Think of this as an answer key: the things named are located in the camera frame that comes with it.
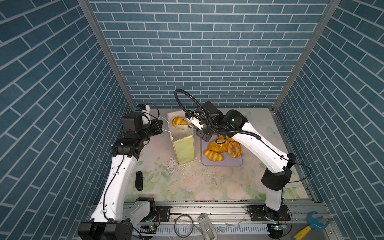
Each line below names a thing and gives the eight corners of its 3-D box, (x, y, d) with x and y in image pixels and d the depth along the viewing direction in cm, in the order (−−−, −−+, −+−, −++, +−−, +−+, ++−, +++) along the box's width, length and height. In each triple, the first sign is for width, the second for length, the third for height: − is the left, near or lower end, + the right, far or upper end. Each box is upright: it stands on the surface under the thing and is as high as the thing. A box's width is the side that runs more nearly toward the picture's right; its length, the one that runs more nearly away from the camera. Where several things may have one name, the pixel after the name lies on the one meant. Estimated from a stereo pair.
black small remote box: (137, 191, 82) (134, 189, 80) (137, 174, 89) (135, 171, 86) (142, 190, 83) (140, 188, 80) (142, 173, 89) (141, 170, 87)
